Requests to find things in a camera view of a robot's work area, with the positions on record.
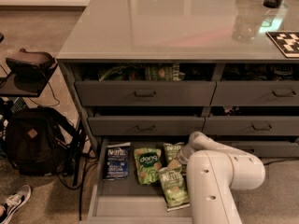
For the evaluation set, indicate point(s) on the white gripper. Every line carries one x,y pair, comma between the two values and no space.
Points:
184,154

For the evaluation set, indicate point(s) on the green jalapeno Kettle chip bag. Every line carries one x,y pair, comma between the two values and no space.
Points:
174,188

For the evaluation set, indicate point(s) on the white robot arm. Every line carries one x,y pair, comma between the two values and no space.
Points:
213,171

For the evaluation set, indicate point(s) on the rear green Kettle chip bag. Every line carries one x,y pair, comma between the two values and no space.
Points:
171,150

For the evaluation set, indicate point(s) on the green Dang chip bag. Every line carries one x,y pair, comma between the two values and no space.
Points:
147,161

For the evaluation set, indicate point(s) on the blue Kettle chip bag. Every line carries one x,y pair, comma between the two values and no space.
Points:
117,161

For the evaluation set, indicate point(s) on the middle right grey drawer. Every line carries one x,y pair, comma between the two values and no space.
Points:
252,125

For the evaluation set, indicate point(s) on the open bottom left drawer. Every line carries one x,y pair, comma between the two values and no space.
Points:
125,201

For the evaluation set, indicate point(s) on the middle left grey drawer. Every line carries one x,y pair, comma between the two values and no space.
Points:
145,125

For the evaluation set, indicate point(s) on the top right grey drawer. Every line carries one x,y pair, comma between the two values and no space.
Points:
256,93

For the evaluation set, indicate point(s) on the green chip bags in top drawer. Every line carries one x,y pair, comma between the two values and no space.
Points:
139,71

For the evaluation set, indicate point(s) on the grey drawer cabinet with counter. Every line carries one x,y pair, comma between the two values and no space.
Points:
211,40

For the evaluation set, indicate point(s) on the top left grey drawer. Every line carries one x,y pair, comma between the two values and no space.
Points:
145,93

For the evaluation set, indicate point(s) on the black backpack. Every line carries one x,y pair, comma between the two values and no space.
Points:
39,142

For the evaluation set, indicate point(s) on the grey white sneaker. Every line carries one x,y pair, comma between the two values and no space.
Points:
13,203

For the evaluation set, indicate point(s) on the black white fiducial marker board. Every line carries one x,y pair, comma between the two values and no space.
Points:
287,42

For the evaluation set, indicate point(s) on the black side table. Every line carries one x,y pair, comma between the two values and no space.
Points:
15,86

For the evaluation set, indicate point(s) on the black device on side table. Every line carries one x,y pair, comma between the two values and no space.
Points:
30,64

